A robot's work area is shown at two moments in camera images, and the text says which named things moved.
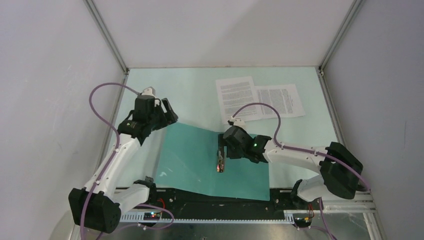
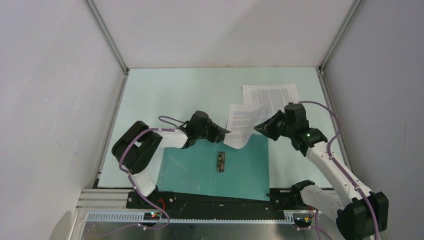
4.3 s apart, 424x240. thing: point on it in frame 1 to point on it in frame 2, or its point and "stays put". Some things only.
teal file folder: x=187 y=162 stays put
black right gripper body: x=234 y=153 to x=289 y=130
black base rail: x=177 y=206 stays put
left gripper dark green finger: x=170 y=117 to x=218 y=133
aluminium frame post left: x=110 y=39 stays put
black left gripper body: x=157 y=110 to x=204 y=133
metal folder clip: x=220 y=165 stays put
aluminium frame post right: x=354 y=7 stays put
